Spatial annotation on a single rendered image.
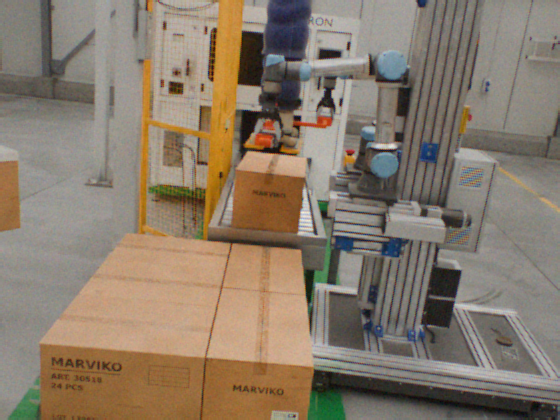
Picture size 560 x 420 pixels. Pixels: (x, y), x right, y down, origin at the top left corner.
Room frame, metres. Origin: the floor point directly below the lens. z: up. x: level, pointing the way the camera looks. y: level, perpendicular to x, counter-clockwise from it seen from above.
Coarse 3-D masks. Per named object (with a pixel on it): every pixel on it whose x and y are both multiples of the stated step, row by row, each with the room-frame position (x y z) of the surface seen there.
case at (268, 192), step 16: (256, 160) 3.35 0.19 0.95; (272, 160) 3.41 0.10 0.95; (288, 160) 3.46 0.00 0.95; (304, 160) 3.52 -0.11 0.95; (240, 176) 3.04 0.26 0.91; (256, 176) 3.04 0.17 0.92; (272, 176) 3.04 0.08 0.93; (288, 176) 3.03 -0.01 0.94; (304, 176) 3.06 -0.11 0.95; (240, 192) 3.04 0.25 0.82; (256, 192) 3.04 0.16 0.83; (272, 192) 3.04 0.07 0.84; (288, 192) 3.03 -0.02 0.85; (240, 208) 3.04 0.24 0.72; (256, 208) 3.04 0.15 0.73; (272, 208) 3.03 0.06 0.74; (288, 208) 3.03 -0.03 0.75; (240, 224) 3.04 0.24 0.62; (256, 224) 3.04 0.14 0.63; (272, 224) 3.03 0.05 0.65; (288, 224) 3.03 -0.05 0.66
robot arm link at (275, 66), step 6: (270, 54) 2.38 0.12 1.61; (270, 60) 2.35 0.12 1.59; (276, 60) 2.35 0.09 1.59; (282, 60) 2.36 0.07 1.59; (270, 66) 2.35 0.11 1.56; (276, 66) 2.35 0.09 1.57; (282, 66) 2.35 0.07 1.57; (270, 72) 2.35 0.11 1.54; (276, 72) 2.35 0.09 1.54; (282, 72) 2.35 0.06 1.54; (270, 78) 2.35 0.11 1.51; (276, 78) 2.35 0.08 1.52; (282, 78) 2.37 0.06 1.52
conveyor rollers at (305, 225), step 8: (304, 184) 4.49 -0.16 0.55; (232, 192) 4.01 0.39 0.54; (304, 192) 4.24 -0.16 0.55; (232, 200) 3.82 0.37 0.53; (304, 200) 4.03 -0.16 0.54; (232, 208) 3.58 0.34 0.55; (304, 208) 3.77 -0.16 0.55; (224, 216) 3.39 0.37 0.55; (304, 216) 3.59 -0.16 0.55; (224, 224) 3.23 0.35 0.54; (304, 224) 3.41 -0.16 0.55; (304, 232) 3.30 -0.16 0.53; (312, 232) 3.28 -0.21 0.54
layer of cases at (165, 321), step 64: (128, 256) 2.57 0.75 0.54; (192, 256) 2.66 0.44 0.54; (256, 256) 2.76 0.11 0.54; (64, 320) 1.88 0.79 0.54; (128, 320) 1.93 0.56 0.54; (192, 320) 1.99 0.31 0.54; (256, 320) 2.05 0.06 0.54; (64, 384) 1.71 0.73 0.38; (128, 384) 1.72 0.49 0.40; (192, 384) 1.73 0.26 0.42; (256, 384) 1.74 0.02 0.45
